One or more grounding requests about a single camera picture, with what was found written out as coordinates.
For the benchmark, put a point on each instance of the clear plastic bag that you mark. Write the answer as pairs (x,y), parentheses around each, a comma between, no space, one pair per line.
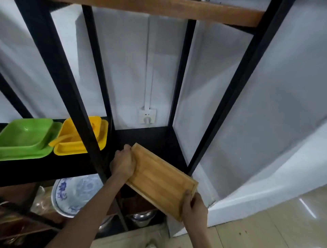
(42,201)

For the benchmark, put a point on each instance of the person's right hand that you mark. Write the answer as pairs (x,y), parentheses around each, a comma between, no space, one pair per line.
(195,213)

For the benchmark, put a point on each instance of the green plastic plate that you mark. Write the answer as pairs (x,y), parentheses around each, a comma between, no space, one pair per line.
(30,155)

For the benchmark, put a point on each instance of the black metal shelf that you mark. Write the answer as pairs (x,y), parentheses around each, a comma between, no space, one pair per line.
(65,76)

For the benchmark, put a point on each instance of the yellow plastic plate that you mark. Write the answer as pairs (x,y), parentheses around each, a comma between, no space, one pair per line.
(69,150)

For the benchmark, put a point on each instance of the yellow plastic spoon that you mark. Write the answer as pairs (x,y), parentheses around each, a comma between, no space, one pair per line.
(61,140)

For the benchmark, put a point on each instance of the small steel pot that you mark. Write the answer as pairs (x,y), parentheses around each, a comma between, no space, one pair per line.
(143,217)

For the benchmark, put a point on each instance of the wooden tray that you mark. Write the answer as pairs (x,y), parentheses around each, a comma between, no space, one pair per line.
(161,178)

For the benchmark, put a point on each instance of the person's left hand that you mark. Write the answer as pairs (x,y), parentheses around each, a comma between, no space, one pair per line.
(124,163)

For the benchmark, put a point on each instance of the blue and white porcelain plate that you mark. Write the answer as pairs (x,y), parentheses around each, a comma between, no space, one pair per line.
(76,191)

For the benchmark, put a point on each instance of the green plastic bowl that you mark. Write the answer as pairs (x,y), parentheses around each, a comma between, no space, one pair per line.
(25,132)

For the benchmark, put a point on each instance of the yellow plastic bowl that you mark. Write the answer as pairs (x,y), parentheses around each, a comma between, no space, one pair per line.
(67,127)

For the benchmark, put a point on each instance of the person's left forearm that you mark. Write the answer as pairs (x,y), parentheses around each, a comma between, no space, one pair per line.
(84,217)

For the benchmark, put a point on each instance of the white wall socket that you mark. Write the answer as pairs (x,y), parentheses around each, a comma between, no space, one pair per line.
(143,113)

